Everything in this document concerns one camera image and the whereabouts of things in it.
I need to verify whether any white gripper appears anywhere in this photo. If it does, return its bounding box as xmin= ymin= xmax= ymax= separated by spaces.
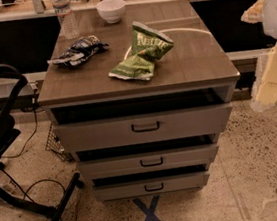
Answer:
xmin=241 ymin=0 xmax=277 ymax=113

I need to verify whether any green jalapeno chip bag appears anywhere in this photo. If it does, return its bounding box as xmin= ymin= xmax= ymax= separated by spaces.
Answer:
xmin=109 ymin=21 xmax=174 ymax=81

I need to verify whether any white bowl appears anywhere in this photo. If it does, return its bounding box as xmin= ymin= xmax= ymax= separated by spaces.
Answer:
xmin=96 ymin=0 xmax=126 ymax=23

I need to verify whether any blue chip bag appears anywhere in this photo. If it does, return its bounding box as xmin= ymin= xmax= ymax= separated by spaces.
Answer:
xmin=47 ymin=35 xmax=109 ymax=68

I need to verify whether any grey drawer cabinet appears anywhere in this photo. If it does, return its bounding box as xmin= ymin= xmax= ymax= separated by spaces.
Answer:
xmin=26 ymin=0 xmax=254 ymax=209

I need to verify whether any clear plastic water bottle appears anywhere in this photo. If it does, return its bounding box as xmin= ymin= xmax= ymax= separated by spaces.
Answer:
xmin=50 ymin=0 xmax=80 ymax=40

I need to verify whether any bottom grey drawer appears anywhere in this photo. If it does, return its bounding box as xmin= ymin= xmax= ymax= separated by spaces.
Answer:
xmin=93 ymin=164 xmax=209 ymax=201

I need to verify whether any grey drawer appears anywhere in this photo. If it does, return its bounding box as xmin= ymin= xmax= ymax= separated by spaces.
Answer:
xmin=78 ymin=138 xmax=219 ymax=180
xmin=93 ymin=164 xmax=209 ymax=201
xmin=54 ymin=89 xmax=232 ymax=152

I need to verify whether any top grey drawer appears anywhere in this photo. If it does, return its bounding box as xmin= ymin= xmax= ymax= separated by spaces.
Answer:
xmin=54 ymin=89 xmax=232 ymax=152

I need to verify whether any middle grey drawer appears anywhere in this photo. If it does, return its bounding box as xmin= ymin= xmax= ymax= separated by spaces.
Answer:
xmin=78 ymin=138 xmax=219 ymax=180

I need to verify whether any wire mesh basket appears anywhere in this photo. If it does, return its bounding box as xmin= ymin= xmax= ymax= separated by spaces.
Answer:
xmin=45 ymin=125 xmax=74 ymax=162

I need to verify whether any black floor cable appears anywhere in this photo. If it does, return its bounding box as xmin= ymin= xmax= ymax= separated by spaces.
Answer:
xmin=0 ymin=106 xmax=70 ymax=221

